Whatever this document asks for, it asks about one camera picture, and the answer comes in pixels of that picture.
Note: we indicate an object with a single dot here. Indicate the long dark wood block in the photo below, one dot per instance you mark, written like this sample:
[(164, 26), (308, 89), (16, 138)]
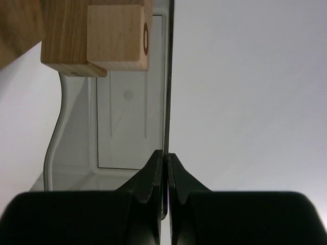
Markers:
[(64, 47)]

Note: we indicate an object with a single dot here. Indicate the light wood cube right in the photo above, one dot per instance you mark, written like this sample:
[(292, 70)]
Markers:
[(118, 35)]

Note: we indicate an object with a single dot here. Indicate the grey translucent plastic bin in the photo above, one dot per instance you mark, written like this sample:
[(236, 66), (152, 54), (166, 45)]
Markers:
[(108, 127)]

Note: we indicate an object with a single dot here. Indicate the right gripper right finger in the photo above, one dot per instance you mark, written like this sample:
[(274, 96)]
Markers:
[(202, 216)]

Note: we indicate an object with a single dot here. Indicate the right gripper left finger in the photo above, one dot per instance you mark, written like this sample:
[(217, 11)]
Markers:
[(130, 214)]

